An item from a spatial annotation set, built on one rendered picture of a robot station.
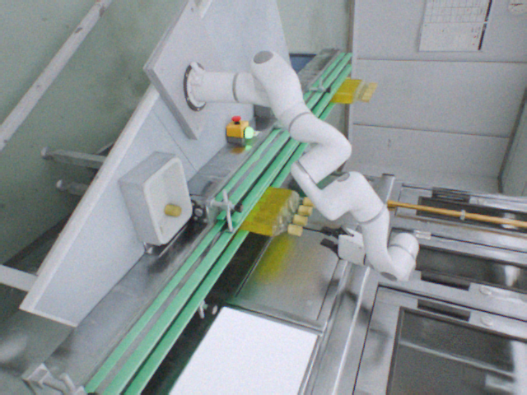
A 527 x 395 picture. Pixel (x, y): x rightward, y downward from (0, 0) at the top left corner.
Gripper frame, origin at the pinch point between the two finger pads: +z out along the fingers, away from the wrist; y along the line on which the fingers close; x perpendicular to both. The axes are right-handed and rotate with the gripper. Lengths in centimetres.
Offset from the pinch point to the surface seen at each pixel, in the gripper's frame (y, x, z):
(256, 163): 12.8, -9.7, 36.4
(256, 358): -11.6, 42.8, -2.4
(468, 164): -304, -585, 56
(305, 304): -12.4, 19.0, -3.5
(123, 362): 5, 69, 16
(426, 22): -69, -562, 156
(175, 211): 15, 30, 38
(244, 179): 13.1, 1.7, 32.9
